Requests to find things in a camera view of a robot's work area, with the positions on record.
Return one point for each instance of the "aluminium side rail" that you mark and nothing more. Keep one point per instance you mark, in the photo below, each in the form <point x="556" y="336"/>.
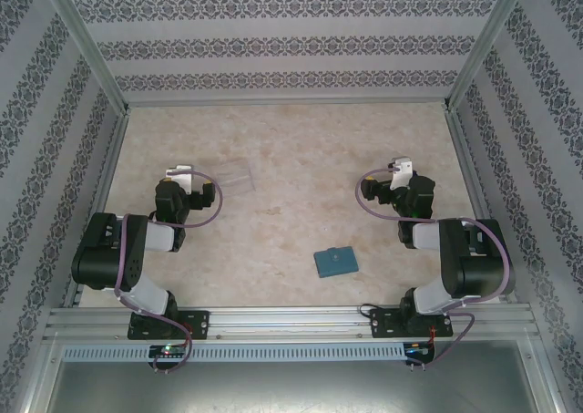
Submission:
<point x="469" y="167"/>
<point x="110" y="167"/>

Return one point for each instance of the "aluminium mounting rail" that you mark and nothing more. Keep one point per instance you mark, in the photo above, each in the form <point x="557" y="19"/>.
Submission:
<point x="282" y="324"/>

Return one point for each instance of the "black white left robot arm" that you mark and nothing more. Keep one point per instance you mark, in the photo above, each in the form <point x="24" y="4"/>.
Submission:
<point x="105" y="258"/>

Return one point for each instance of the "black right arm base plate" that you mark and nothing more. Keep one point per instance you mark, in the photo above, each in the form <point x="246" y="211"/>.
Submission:
<point x="382" y="324"/>

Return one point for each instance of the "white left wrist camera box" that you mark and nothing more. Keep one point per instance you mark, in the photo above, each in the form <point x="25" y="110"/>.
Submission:
<point x="180" y="176"/>

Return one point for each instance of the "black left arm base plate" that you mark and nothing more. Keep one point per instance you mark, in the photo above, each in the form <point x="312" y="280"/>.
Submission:
<point x="200" y="324"/>

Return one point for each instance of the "aluminium back rail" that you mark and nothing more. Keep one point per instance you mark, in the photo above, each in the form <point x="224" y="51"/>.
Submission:
<point x="287" y="102"/>

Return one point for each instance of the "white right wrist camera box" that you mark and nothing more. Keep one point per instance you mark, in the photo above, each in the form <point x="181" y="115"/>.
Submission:
<point x="403" y="171"/>

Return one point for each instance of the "teal leather card holder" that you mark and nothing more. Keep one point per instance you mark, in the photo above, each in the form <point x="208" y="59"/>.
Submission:
<point x="337" y="262"/>

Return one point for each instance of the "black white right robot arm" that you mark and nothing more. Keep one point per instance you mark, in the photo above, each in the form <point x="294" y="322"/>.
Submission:
<point x="478" y="267"/>

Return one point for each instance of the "grey metal panel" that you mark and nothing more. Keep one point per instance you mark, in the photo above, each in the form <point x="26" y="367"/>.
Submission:
<point x="291" y="390"/>

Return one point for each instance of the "aluminium frame post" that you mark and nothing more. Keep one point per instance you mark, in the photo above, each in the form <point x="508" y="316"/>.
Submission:
<point x="87" y="44"/>
<point x="485" y="44"/>

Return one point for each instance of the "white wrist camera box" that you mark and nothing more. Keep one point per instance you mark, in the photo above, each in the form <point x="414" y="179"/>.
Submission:
<point x="403" y="171"/>
<point x="180" y="176"/>

